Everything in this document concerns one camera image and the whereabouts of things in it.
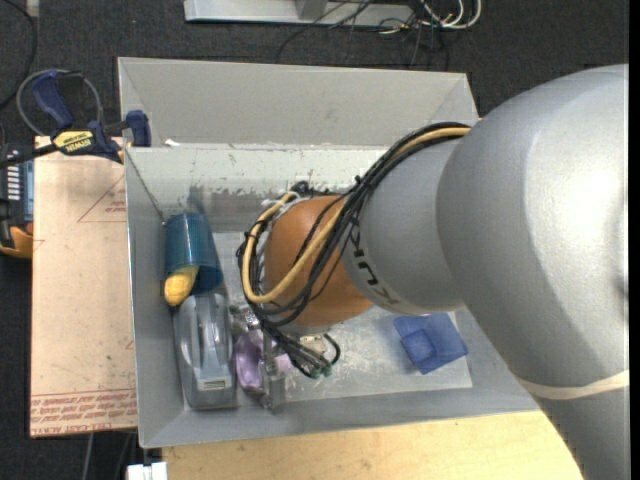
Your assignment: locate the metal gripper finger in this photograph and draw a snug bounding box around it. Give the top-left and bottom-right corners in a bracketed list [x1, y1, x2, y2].
[258, 338, 288, 412]
[230, 305, 261, 332]

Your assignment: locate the purple soft toy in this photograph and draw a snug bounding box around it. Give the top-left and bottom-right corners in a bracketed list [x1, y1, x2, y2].
[233, 331, 295, 395]

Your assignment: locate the grey tape dispenser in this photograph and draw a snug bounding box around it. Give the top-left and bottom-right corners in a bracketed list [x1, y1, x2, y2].
[172, 292, 241, 412]

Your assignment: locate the yellow toy corn cob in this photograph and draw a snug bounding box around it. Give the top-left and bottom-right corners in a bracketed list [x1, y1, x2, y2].
[163, 263, 201, 308]

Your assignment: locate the blue translucent cup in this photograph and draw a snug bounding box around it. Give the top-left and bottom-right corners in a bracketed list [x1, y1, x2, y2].
[163, 211, 225, 297]

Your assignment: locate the blue plastic scoop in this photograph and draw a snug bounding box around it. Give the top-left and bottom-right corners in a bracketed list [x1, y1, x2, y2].
[393, 312, 470, 376]

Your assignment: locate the brown cardboard board red print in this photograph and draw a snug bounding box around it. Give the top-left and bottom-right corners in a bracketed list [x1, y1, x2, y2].
[29, 135, 139, 439]

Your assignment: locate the grey metal bin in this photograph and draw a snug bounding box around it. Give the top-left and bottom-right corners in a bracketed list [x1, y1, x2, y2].
[117, 56, 541, 450]

